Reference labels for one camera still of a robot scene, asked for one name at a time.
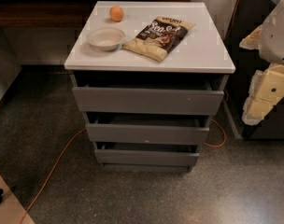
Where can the brown and cream chip bag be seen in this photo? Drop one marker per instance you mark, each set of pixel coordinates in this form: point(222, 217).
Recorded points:
point(159, 38)

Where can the grey bottom drawer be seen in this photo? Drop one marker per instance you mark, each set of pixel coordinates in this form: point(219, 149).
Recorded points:
point(146, 154)

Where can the white paper bowl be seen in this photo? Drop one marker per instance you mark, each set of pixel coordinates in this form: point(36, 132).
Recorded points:
point(105, 39)

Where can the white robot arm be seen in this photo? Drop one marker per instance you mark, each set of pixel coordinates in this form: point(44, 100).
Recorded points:
point(272, 36)

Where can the dark wooden shelf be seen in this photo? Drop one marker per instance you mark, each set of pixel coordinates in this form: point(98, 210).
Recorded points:
point(51, 13)

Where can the grey drawer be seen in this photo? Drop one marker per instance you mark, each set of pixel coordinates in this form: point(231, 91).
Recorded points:
point(146, 154)
point(149, 101)
point(146, 129)

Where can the orange fruit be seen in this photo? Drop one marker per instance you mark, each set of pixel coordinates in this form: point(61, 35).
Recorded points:
point(116, 13)

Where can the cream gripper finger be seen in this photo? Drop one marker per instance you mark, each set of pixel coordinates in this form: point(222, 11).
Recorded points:
point(266, 90)
point(251, 41)

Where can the grey top drawer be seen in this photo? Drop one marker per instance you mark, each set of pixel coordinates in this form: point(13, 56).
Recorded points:
point(149, 101)

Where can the dark cabinet on right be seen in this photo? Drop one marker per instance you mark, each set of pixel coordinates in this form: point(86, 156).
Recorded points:
point(248, 15)

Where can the grey drawer cabinet white top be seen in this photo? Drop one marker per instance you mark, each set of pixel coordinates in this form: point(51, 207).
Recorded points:
point(199, 62)

